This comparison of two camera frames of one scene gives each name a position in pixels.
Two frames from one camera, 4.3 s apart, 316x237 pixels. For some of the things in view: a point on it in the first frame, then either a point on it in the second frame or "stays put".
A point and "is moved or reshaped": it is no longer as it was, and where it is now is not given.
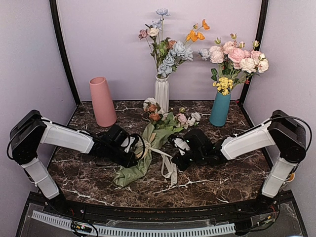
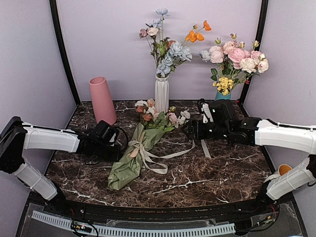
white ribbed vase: [162, 93] stays put
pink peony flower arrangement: [236, 65] stays put
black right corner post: [261, 27] stays put
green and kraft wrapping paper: [164, 126] is moved or reshaped
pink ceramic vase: [104, 108] stays put
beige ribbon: [169, 169] is moved or reshaped
